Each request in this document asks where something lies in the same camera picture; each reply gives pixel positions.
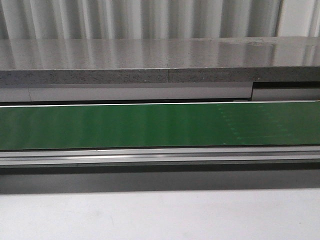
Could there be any aluminium conveyor side rail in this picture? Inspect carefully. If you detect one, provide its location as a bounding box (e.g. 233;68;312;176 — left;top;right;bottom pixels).
0;145;320;175

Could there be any green conveyor belt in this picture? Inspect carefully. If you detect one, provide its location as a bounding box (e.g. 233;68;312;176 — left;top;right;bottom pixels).
0;101;320;151

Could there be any grey stone counter slab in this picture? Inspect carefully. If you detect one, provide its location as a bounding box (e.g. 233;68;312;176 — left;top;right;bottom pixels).
0;37;320;85

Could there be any grey panel under counter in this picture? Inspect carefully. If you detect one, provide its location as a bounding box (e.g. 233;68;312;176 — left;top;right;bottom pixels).
0;81;320;103

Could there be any white corrugated curtain backdrop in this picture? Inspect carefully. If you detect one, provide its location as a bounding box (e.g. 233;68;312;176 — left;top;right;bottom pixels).
0;0;320;40

